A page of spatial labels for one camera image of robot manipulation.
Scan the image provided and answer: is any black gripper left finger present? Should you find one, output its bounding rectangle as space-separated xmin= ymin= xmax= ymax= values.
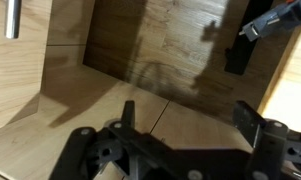
xmin=48 ymin=99 xmax=208 ymax=180

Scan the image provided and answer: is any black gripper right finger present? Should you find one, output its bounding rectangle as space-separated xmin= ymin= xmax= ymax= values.
xmin=232 ymin=101 xmax=301 ymax=180

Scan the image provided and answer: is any wooden drawer with steel handle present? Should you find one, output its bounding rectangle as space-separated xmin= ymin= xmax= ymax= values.
xmin=0 ymin=0 xmax=53 ymax=128

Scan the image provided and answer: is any wooden cabinet door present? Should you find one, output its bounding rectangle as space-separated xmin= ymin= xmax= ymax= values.
xmin=0 ymin=66 xmax=251 ymax=180

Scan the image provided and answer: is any grey power plug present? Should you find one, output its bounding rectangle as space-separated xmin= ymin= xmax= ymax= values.
xmin=239 ymin=0 xmax=301 ymax=42

